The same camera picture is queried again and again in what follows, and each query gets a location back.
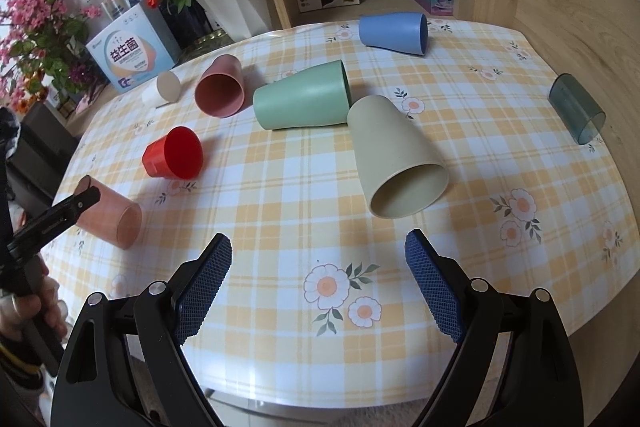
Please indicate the translucent dark green cup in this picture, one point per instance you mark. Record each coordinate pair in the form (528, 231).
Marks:
(582, 115)

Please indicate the yellow plaid floral tablecloth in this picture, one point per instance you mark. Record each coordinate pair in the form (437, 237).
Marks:
(319, 308)

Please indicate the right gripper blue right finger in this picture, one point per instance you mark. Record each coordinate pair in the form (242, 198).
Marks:
(429, 271)

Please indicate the translucent brown plastic cup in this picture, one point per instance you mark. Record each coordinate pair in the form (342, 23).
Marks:
(115, 219)

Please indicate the pink plastic cup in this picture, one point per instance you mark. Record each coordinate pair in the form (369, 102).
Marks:
(220, 92)

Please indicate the white probiotic product box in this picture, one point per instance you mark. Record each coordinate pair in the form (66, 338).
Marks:
(134, 48)

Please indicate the gold decorative tray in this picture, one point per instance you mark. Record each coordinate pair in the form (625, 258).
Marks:
(215, 40)

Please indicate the silver metal tin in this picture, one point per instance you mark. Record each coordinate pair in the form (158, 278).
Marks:
(115, 8)

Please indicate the grey jacket on chair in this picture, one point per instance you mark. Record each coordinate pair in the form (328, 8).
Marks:
(10, 130)

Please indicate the person's left hand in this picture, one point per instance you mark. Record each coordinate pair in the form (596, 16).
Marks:
(17, 311)

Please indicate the green plastic cup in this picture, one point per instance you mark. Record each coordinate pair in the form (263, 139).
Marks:
(318, 96)

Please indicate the beige plastic cup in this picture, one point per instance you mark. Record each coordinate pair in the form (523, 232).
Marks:
(400, 170)

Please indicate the pink blossom branch arrangement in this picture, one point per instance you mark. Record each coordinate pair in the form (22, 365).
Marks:
(43, 47)

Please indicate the black office chair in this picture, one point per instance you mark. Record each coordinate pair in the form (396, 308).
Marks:
(36, 169)

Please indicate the white plastic cup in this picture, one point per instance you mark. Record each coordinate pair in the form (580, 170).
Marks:
(163, 90)

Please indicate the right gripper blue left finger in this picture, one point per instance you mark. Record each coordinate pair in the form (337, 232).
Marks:
(196, 284)

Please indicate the red plastic cup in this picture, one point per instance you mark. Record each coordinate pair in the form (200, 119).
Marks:
(178, 155)

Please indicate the blue plastic cup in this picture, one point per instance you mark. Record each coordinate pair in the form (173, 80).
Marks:
(403, 32)

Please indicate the white faceted flower pot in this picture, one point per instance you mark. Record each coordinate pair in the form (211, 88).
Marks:
(240, 19)

